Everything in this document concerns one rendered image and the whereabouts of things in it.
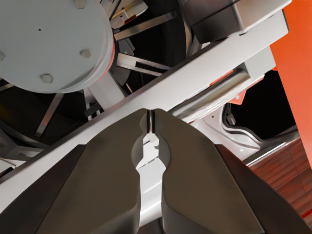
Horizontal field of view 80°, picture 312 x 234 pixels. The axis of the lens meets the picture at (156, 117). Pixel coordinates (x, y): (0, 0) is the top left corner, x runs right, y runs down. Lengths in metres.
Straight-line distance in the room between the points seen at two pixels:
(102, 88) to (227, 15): 0.26
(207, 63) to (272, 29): 0.07
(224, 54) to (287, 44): 0.36
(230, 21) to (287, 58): 0.40
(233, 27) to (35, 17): 0.19
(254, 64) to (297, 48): 0.33
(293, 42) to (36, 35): 0.49
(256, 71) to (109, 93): 0.26
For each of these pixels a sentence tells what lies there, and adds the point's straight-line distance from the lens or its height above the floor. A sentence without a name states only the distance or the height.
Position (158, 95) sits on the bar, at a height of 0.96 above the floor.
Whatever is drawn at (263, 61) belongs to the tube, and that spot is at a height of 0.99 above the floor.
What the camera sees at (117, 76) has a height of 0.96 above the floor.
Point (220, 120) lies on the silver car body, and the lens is 1.05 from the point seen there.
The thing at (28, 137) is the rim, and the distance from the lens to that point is 0.52.
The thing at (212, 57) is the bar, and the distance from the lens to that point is 0.20.
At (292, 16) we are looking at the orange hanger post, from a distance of 0.52.
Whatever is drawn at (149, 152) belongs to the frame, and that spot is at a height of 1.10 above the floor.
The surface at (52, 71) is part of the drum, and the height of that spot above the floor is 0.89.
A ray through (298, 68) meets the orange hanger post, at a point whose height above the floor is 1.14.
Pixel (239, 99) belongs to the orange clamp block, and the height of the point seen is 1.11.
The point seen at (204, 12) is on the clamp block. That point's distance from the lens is 0.21.
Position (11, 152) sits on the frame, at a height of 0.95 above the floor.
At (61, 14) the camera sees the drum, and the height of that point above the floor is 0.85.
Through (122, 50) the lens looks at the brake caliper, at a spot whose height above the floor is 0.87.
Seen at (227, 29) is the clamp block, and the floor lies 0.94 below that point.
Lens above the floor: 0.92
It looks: 19 degrees up
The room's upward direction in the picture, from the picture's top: 148 degrees clockwise
